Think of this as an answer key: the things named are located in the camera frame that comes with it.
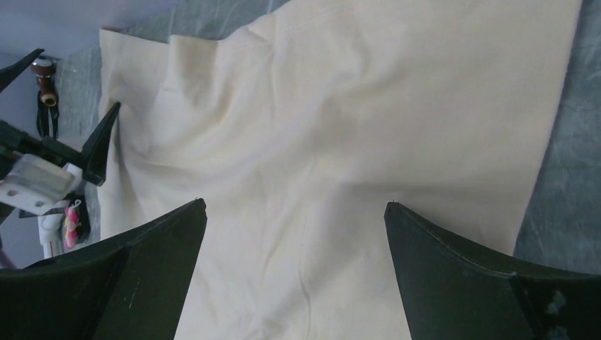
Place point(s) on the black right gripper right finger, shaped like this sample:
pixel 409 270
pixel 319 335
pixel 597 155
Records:
pixel 454 288

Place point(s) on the small black wire stand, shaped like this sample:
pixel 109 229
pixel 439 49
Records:
pixel 58 208

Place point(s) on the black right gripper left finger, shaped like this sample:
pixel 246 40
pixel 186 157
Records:
pixel 129 286

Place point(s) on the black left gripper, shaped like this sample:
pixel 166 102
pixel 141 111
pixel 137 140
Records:
pixel 16 143

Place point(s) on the white pvc pipe frame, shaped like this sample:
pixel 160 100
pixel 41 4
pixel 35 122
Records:
pixel 50 236

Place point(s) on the cream yellow t-shirt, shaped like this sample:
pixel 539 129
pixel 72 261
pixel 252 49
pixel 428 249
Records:
pixel 299 128

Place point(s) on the pink flower smiley brooch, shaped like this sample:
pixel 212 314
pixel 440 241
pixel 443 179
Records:
pixel 71 224

